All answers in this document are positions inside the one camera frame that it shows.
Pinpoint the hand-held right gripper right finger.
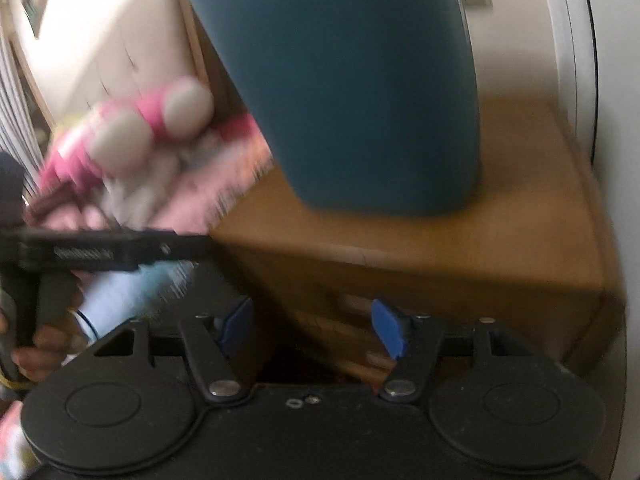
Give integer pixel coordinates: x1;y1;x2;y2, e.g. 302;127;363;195
370;298;544;404

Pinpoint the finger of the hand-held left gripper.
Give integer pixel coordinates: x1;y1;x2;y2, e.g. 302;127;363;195
140;230;215;267

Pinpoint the wooden nightstand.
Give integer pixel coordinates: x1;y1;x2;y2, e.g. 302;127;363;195
209;97;626;386

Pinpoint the dark cloth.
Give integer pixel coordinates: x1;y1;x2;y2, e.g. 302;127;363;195
0;152;27;231

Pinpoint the person's left hand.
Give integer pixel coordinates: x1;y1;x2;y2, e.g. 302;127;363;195
0;270;86;386

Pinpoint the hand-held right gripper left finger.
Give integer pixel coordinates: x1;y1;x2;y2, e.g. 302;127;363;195
94;297;256;406

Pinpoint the pink and white plush toy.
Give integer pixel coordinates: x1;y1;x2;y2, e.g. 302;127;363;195
37;77;216;196

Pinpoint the white pleated curtain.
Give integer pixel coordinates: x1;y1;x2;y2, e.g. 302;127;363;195
0;35;48;171

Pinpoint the wooden headboard frame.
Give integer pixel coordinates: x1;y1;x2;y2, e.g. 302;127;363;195
172;0;251;121

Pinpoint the teal plastic trash bin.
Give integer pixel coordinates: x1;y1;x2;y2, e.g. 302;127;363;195
172;0;483;218

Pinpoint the light blue plastic packet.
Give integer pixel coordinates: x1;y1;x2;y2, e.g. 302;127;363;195
75;261;197;337

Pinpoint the white and beige door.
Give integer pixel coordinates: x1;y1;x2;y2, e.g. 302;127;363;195
535;0;608;161

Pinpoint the beige padded headboard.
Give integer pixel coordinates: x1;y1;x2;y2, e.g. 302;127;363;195
20;0;201;126

